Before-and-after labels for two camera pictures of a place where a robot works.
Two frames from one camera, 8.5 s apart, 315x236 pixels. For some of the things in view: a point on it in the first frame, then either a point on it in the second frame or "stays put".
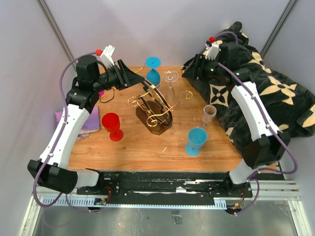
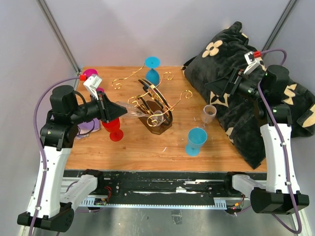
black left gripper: [126, 77] -> [108, 110]
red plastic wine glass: [111, 123] stays put
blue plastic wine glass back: [153, 76] stays put
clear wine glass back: [171, 76] -> [156, 117]
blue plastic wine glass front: [197, 136] stays put
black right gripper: [196, 70] -> [229, 83]
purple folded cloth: [92, 124] stays put
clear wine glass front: [208, 114] stays put
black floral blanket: [292, 106] stays put
